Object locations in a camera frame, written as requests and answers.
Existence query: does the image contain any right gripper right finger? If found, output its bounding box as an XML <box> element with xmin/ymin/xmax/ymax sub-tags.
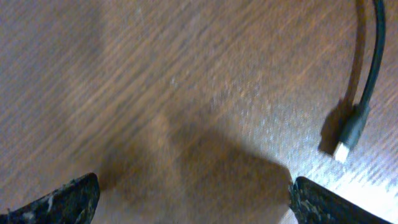
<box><xmin>289</xmin><ymin>176</ymin><xmax>389</xmax><ymax>224</ymax></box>

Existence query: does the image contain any black micro usb cable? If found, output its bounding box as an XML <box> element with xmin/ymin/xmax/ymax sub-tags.
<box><xmin>333</xmin><ymin>0</ymin><xmax>387</xmax><ymax>164</ymax></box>

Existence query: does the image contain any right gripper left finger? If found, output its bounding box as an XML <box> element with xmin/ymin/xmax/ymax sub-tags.
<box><xmin>1</xmin><ymin>172</ymin><xmax>100</xmax><ymax>224</ymax></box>

